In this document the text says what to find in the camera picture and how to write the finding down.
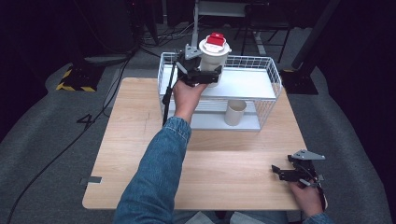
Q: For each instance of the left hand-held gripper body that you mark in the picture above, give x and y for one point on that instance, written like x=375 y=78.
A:
x=191 y=67

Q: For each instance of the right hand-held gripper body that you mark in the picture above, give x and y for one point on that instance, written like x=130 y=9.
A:
x=306 y=166

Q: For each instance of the white cup with red lid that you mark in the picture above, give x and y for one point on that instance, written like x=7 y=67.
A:
x=213 y=51

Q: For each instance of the person's right hand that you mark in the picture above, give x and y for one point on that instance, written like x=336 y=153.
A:
x=306 y=199

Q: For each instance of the person's left hand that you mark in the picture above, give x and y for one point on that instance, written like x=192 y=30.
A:
x=186 y=99

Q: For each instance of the beige paper cup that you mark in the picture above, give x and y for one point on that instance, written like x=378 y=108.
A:
x=235 y=112

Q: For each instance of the grey metal stand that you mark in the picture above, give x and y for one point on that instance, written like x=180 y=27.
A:
x=195 y=25

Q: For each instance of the black chair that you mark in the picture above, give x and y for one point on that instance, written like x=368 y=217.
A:
x=267 y=21

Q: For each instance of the black stand with base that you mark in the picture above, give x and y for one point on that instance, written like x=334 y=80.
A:
x=300 y=74

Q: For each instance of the yellow black striped stand base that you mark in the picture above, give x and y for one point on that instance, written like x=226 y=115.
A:
x=79 y=79

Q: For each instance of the grey tape piece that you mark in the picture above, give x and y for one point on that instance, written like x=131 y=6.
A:
x=91 y=179

